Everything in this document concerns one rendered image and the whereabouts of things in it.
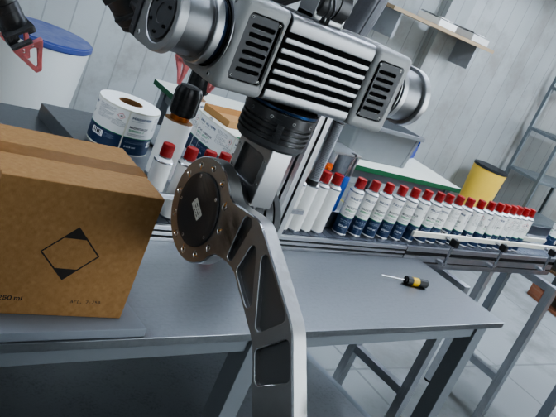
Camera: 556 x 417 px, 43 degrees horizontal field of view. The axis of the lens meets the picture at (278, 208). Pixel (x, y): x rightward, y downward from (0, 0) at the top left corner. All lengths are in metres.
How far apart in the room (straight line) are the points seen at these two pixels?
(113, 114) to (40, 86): 2.20
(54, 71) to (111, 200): 3.14
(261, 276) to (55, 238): 0.38
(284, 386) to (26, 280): 0.51
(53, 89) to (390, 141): 2.03
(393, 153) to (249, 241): 3.14
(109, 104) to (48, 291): 1.01
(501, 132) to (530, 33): 1.13
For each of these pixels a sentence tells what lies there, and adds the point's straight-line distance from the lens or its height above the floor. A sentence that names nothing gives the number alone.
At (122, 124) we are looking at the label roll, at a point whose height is 0.97.
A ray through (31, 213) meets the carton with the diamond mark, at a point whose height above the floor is 1.06.
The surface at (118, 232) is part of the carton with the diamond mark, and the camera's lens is 1.33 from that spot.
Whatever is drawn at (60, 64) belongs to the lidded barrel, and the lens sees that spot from 4.39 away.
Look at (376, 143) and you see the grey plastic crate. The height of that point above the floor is 0.92.
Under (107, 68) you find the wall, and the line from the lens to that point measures 5.37.
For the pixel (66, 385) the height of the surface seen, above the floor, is 0.22.
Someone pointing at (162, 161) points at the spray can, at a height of 1.04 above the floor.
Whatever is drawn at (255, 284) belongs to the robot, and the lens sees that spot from 1.14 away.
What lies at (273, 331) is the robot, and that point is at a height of 1.08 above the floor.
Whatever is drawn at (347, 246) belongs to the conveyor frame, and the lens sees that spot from 2.35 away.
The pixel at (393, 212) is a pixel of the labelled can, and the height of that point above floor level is 0.99.
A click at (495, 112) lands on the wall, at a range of 8.08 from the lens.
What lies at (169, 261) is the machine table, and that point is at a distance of 1.79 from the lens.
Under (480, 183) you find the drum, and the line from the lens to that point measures 7.73.
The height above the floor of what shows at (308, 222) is 0.91.
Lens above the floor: 1.58
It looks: 17 degrees down
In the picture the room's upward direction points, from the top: 24 degrees clockwise
